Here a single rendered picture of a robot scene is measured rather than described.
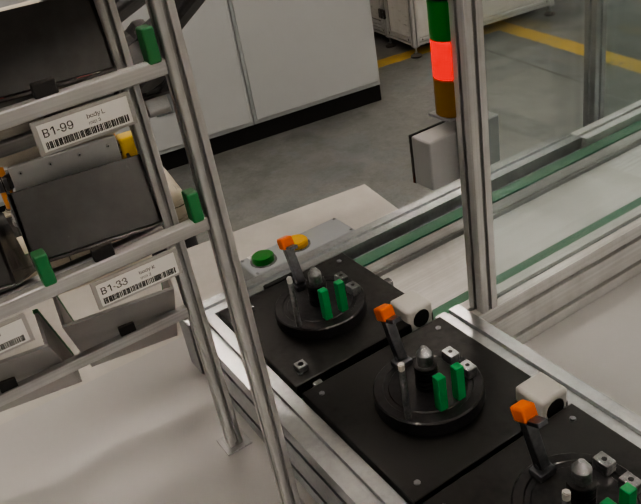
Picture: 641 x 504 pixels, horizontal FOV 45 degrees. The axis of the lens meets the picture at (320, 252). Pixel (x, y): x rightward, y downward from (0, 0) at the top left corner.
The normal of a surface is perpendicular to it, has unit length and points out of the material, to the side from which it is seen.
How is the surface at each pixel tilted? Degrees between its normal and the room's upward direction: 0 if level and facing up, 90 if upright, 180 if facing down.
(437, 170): 90
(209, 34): 90
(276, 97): 90
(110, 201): 65
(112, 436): 0
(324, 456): 0
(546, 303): 90
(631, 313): 0
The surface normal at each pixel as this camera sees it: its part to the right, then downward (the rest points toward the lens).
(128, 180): 0.28, 0.03
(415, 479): -0.16, -0.84
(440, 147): 0.54, 0.36
